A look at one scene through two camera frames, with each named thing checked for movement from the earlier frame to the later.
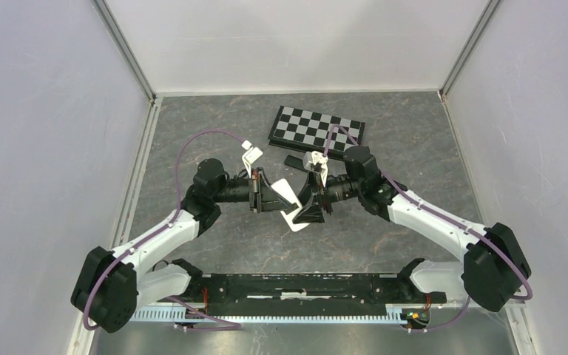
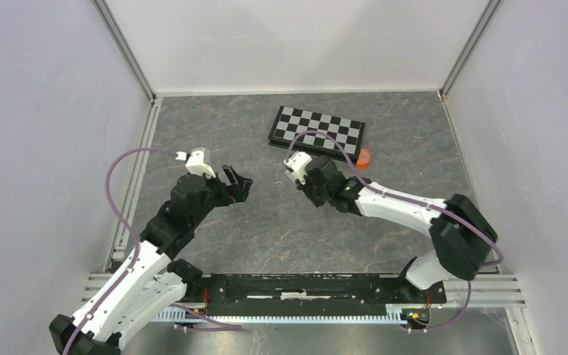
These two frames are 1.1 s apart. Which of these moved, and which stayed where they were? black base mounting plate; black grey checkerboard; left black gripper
Moved: left black gripper
Stayed: black base mounting plate; black grey checkerboard
